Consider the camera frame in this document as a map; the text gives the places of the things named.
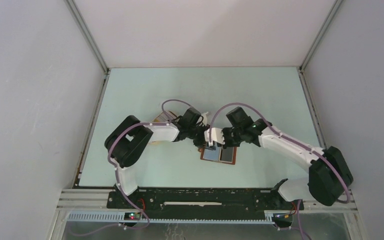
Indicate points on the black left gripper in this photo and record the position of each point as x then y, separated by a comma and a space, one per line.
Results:
201, 143

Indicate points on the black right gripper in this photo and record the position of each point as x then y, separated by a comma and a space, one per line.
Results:
227, 143

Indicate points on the black credit card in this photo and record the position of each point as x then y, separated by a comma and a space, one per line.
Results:
227, 155

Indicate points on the brown leather card holder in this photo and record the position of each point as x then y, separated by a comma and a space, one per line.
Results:
213, 154

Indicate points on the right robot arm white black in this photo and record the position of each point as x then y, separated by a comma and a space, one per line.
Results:
329, 176

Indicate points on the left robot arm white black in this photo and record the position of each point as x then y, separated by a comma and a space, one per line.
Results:
128, 141

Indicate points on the stack of credit cards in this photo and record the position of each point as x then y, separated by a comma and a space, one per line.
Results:
165, 117

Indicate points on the beige oval card tray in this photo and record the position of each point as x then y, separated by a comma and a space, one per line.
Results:
162, 133

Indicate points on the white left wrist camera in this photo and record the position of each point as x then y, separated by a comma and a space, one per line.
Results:
205, 118

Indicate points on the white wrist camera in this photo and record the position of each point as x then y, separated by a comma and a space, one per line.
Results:
205, 118
214, 136

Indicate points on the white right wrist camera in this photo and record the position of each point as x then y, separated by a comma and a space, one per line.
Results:
214, 136

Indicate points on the white toothed cable duct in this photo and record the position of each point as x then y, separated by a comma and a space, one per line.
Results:
122, 217

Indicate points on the aluminium frame rail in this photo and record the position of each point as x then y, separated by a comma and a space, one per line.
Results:
97, 199

